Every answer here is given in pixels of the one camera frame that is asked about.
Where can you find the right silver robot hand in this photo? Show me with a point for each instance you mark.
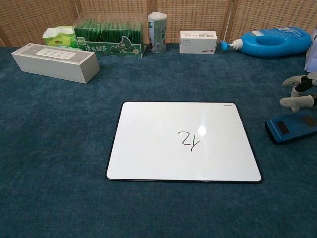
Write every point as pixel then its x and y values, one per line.
pixel 287 101

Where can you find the blue whiteboard eraser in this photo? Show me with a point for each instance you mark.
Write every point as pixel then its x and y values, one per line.
pixel 297 126

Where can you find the white dry-erase board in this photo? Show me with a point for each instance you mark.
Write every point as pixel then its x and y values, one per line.
pixel 148 148

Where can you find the pale blue paper bag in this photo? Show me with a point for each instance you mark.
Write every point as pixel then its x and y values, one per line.
pixel 312 59

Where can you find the blue pump detergent bottle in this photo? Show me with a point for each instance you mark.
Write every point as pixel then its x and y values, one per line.
pixel 272 44

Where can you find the small white carton box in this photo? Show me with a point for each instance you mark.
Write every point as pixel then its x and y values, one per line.
pixel 198 44

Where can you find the woven rattan folding screen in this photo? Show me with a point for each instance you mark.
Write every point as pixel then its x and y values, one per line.
pixel 198 15

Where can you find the white-lidded cylindrical canister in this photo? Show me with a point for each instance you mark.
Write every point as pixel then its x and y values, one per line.
pixel 157 34

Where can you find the clear green tea bag box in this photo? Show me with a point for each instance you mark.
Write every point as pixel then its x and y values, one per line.
pixel 99 47

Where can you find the green tissue pack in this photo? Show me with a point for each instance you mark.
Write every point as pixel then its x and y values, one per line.
pixel 59 37

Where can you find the white rectangular speaker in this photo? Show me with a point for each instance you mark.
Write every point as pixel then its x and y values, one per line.
pixel 49 67

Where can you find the teal table mat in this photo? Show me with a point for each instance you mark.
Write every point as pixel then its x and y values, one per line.
pixel 49 148

